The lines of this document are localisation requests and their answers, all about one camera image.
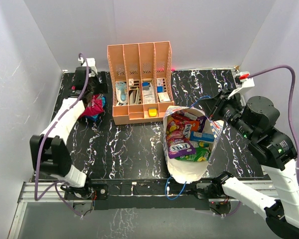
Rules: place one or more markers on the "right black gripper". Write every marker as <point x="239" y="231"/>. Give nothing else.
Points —
<point x="214" y="105"/>

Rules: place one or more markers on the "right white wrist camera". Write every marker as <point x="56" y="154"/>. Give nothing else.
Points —
<point x="246" y="84"/>

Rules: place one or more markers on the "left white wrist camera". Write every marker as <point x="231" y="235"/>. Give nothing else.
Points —
<point x="91" y="63"/>

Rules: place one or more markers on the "blue checkered paper bag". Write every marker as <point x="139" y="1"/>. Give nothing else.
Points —
<point x="186" y="172"/>

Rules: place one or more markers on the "orange Fox's candy bag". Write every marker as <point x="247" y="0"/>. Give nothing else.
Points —
<point x="185" y="127"/>

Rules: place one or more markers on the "green snack packet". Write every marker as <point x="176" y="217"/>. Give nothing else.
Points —
<point x="200" y="155"/>

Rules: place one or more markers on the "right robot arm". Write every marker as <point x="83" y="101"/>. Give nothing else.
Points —
<point x="274" y="151"/>

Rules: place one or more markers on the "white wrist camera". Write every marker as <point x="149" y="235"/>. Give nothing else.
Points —
<point x="246" y="84"/>
<point x="91" y="63"/>

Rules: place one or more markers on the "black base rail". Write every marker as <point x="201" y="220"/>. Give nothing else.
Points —
<point x="147" y="194"/>

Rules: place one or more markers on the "light blue tape dispenser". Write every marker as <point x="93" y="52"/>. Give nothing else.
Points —
<point x="121" y="92"/>

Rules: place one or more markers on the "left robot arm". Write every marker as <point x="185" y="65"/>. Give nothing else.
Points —
<point x="49" y="152"/>

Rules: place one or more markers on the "purple Fox's candy bag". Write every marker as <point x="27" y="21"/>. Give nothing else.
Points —
<point x="178" y="145"/>

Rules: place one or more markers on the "orange desk organizer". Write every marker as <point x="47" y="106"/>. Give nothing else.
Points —
<point x="134" y="64"/>

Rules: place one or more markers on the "white red small box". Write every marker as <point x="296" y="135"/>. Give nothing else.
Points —
<point x="163" y="97"/>

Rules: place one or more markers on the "blue eraser block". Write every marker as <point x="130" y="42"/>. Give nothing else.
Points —
<point x="146" y="86"/>

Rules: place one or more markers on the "pink red snack packet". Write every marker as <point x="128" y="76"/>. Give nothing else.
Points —
<point x="93" y="107"/>

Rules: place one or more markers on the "blue snack packet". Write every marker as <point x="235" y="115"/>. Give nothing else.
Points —
<point x="99" y="112"/>

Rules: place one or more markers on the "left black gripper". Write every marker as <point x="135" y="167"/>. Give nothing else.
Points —
<point x="101" y="87"/>

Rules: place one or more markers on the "yellow orange sticky notes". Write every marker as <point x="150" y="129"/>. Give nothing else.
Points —
<point x="152" y="112"/>

